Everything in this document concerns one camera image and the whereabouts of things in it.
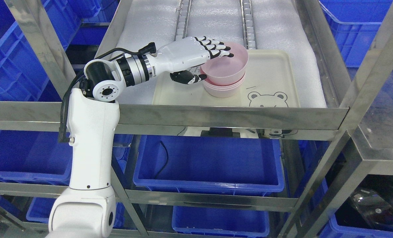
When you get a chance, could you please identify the steel shelf rack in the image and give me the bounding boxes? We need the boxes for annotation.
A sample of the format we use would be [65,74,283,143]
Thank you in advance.
[0,0,393,238]

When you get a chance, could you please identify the blue crate lower shelf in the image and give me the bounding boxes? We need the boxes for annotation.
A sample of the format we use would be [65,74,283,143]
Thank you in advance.
[133,135,285,196]

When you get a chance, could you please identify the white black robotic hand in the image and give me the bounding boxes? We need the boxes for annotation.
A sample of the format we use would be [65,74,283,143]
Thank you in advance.
[148,36,234,85]

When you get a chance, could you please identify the cream bear tray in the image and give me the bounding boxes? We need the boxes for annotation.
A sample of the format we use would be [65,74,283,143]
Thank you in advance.
[153,50,301,107]

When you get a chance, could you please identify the pink ikea bowl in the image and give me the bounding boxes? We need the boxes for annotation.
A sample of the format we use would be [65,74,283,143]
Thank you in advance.
[200,42,248,86]

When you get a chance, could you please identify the stacked pink bowls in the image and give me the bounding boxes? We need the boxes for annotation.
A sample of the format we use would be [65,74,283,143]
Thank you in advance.
[203,75,245,98]

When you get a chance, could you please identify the black helmet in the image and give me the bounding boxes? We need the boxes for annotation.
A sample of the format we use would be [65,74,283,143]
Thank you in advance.
[347,187,393,232]

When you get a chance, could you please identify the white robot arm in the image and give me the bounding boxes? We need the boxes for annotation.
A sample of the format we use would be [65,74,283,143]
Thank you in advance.
[47,42,156,238]

